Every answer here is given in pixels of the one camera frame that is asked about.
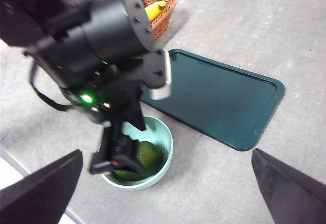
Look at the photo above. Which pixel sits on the green avocado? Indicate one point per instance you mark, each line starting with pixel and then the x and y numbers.
pixel 151 157

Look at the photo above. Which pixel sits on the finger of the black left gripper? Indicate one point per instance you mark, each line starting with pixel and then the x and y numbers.
pixel 133 112
pixel 128 157

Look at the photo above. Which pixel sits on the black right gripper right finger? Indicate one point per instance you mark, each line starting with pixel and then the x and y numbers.
pixel 293 191

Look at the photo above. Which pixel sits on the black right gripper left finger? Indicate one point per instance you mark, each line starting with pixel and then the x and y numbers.
pixel 38 191

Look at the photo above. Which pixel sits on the yellow banana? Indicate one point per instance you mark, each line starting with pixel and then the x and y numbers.
pixel 154 11

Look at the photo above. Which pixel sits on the teal ceramic bowl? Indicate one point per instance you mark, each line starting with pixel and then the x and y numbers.
pixel 164 137

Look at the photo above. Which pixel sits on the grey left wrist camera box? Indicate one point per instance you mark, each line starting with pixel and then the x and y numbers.
pixel 166 81

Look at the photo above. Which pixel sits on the brown wicker basket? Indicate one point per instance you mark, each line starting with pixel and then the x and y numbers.
pixel 165 17

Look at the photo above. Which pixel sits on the dark rectangular tray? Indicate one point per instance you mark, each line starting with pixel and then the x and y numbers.
pixel 216 99

